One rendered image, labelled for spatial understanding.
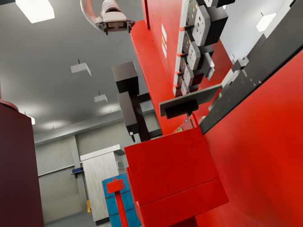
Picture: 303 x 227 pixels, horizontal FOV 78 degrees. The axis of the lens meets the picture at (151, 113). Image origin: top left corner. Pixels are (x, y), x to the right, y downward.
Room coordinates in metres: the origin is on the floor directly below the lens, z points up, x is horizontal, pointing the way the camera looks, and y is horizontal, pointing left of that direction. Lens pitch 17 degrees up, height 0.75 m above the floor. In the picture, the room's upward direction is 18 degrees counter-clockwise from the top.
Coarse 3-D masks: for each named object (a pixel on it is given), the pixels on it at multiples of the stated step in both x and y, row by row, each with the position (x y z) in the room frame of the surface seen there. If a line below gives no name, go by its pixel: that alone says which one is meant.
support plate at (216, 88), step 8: (208, 88) 0.72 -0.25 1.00; (216, 88) 0.73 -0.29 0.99; (184, 96) 0.71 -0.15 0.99; (192, 96) 0.74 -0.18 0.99; (200, 96) 0.77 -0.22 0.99; (208, 96) 0.81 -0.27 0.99; (160, 104) 0.71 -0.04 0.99; (168, 104) 0.74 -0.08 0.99; (176, 104) 0.78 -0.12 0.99; (160, 112) 0.81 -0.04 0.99
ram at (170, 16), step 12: (156, 0) 1.02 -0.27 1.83; (168, 0) 0.82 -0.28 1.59; (180, 0) 0.68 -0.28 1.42; (156, 12) 1.14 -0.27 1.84; (168, 12) 0.90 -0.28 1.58; (180, 12) 0.73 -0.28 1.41; (156, 24) 1.28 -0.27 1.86; (168, 24) 0.99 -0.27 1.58; (156, 36) 1.46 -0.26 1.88; (168, 36) 1.09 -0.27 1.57; (168, 48) 1.21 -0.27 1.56; (180, 48) 0.95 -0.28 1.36; (168, 60) 1.36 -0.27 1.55; (168, 72) 1.54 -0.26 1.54
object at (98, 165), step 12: (84, 156) 4.83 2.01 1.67; (96, 156) 4.89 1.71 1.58; (108, 156) 4.91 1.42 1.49; (120, 156) 6.00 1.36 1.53; (84, 168) 4.85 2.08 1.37; (96, 168) 4.88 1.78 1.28; (108, 168) 4.90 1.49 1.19; (120, 168) 5.27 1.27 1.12; (96, 180) 4.87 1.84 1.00; (96, 192) 4.87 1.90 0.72; (96, 204) 4.86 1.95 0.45; (96, 216) 4.86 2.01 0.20; (108, 216) 4.88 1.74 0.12
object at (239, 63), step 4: (244, 56) 0.54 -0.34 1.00; (236, 60) 0.55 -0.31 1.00; (240, 60) 0.54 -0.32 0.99; (244, 60) 0.54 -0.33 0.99; (248, 60) 0.54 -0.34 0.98; (236, 64) 0.56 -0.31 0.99; (240, 64) 0.54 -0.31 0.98; (244, 64) 0.54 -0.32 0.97; (232, 68) 0.59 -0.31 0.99; (236, 68) 0.57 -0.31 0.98; (240, 68) 0.55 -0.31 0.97
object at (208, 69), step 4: (204, 56) 0.77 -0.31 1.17; (208, 56) 0.76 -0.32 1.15; (204, 60) 0.79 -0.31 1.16; (208, 60) 0.76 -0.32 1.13; (200, 64) 0.85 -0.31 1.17; (204, 64) 0.81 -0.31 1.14; (208, 64) 0.76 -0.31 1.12; (212, 64) 0.76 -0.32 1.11; (204, 68) 0.83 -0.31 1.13; (208, 68) 0.78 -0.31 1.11; (212, 68) 0.76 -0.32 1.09; (204, 72) 0.84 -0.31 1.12; (208, 72) 0.80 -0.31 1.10; (212, 72) 0.78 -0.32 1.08; (208, 76) 0.84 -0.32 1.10
